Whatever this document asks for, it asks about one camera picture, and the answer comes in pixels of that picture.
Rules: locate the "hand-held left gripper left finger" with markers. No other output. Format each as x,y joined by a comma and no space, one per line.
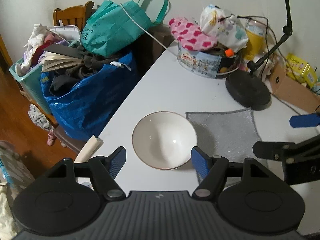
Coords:
117,162

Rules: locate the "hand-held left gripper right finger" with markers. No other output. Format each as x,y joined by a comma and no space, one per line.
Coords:
200,162

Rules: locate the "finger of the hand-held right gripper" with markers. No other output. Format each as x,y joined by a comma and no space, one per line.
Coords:
303,121
270,150

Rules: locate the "grey scouring cloth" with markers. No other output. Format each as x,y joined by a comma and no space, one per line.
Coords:
225,130

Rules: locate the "white bowl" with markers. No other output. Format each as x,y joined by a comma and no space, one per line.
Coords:
162,135

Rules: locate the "cardboard box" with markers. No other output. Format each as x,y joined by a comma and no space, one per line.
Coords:
287,87

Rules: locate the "yellow box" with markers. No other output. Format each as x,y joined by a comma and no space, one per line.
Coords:
300,65

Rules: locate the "black desk lamp stand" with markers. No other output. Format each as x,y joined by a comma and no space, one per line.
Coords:
247,90

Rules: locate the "blue tarp bag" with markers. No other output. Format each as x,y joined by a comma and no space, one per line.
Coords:
87,105

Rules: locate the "pink shoe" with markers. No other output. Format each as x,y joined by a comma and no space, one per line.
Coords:
51,138

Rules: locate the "grey patterned cloth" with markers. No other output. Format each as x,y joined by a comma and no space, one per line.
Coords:
38,117

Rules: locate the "yellow canister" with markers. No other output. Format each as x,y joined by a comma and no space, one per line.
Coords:
255,42

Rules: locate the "dark clothes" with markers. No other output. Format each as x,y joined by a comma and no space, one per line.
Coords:
65,82

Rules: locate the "round printed tin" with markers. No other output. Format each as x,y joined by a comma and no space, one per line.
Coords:
200,62

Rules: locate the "orange cap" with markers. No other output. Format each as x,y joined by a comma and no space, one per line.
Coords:
229,52

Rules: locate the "cloth pile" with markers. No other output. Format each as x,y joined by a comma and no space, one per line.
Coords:
12,167

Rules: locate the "teal laundry basket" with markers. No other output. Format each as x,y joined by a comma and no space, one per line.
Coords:
30,85

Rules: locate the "open book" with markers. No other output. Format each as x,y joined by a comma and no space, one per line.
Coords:
57,61

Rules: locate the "white printed plastic bag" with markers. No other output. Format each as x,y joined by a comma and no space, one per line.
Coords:
225,27

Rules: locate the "pink heart-patterned cloth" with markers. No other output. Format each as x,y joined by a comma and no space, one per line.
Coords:
190,35

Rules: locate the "green tote bag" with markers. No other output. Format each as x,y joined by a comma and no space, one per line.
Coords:
112,30

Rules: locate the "white clothes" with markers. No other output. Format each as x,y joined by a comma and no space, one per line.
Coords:
35,40

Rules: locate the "wooden cabinet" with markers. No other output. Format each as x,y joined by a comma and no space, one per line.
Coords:
3,55

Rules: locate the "wooden chair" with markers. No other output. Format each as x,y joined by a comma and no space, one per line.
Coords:
72,12

